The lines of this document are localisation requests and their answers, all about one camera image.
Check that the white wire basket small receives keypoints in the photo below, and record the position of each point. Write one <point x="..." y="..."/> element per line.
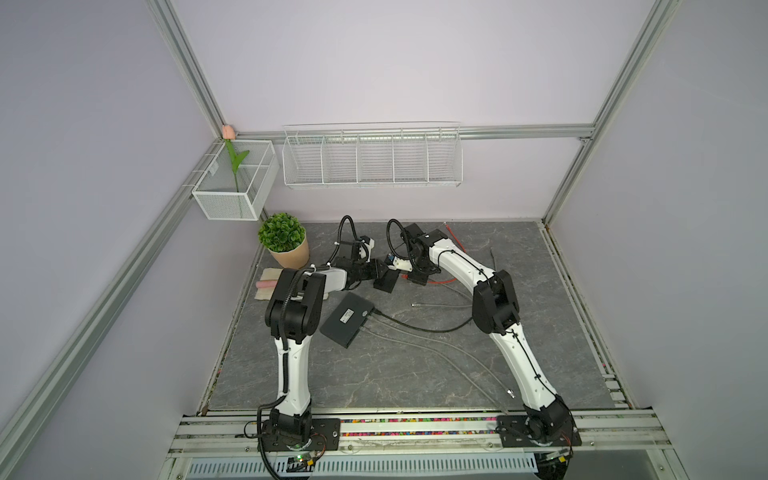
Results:
<point x="215" y="191"/>

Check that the green plant in beige pot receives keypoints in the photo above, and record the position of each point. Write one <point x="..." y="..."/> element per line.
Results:
<point x="285" y="238"/>

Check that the white wire shelf wide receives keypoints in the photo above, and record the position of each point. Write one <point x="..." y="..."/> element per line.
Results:
<point x="378" y="154"/>

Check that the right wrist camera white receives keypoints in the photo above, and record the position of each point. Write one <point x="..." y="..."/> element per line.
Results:
<point x="394" y="262"/>

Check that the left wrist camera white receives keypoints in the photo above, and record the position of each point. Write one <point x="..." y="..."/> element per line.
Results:
<point x="365" y="248"/>

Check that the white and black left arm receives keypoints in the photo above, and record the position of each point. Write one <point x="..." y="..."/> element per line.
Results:
<point x="294" y="312"/>

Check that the pink tulip artificial flower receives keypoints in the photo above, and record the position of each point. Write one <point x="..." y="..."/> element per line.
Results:
<point x="236" y="157"/>

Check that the black ribbed network switch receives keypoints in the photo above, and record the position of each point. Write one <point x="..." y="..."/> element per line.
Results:
<point x="387" y="281"/>

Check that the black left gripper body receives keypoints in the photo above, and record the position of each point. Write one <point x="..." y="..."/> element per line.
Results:
<point x="366" y="271"/>

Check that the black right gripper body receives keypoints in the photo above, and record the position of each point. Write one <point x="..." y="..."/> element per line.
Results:
<point x="419" y="273"/>

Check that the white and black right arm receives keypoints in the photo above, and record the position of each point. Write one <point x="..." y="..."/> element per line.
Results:
<point x="495" y="312"/>

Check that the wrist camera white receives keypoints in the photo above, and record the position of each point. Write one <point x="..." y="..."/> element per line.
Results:
<point x="394" y="262"/>
<point x="365" y="248"/>

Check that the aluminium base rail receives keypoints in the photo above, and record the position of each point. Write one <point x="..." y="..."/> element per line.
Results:
<point x="412" y="444"/>

